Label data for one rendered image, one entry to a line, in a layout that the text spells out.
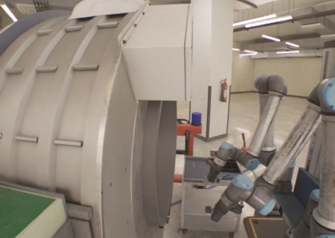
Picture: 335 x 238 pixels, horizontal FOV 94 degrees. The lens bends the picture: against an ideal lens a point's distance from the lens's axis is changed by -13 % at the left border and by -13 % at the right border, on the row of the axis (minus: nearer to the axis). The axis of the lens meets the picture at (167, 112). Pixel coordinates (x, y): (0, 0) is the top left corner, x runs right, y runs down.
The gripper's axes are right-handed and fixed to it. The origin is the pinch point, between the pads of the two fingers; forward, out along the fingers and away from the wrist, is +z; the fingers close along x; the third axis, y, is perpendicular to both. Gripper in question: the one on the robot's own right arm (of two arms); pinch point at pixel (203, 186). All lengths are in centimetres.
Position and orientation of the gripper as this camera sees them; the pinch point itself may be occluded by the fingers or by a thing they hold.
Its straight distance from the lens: 142.7
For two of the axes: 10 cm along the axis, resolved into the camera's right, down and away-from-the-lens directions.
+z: -4.0, 9.1, 0.8
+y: 9.2, 4.0, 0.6
